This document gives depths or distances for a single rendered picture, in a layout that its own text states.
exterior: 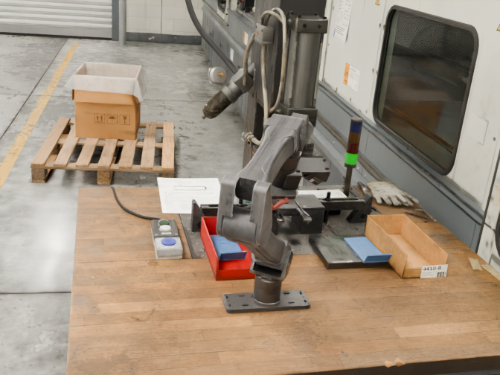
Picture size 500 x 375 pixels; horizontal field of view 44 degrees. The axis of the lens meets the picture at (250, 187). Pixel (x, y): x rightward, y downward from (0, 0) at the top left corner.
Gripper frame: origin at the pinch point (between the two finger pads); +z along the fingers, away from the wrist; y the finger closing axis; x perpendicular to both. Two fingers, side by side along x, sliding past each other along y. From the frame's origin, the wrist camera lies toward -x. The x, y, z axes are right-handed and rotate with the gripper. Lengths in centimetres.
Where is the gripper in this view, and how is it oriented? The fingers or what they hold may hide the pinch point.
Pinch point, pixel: (271, 202)
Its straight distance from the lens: 149.5
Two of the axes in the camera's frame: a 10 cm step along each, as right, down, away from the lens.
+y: -1.3, -7.9, 6.0
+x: -9.8, 0.0, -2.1
